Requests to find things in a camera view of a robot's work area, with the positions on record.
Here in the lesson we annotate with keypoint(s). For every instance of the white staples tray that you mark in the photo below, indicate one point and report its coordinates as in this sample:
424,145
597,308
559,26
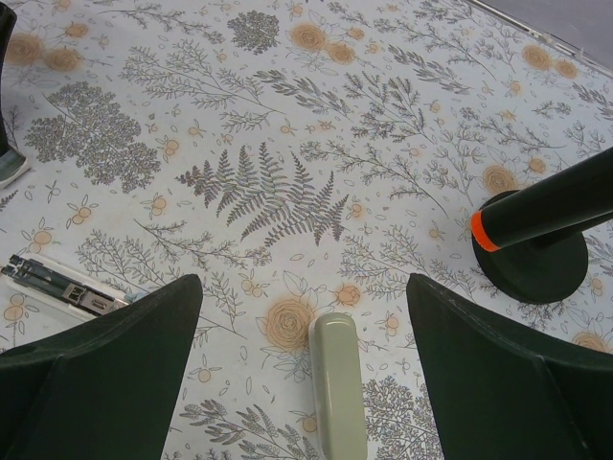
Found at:
12,165

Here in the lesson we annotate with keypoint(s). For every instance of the floral patterned table mat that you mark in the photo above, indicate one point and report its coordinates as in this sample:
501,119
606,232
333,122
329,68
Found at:
300,157

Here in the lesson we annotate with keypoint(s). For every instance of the light blue stapler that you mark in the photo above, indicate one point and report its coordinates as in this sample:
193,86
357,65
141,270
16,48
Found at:
63,288

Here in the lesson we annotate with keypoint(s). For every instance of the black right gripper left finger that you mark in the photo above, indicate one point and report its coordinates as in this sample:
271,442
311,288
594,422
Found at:
105,389

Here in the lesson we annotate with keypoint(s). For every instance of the beige stapler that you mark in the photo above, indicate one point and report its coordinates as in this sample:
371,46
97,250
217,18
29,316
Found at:
337,387

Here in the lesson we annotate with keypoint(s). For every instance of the black microphone stand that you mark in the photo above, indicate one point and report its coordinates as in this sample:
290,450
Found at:
536,272

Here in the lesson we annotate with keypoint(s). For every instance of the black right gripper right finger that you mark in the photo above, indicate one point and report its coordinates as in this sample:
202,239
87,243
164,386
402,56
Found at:
500,390

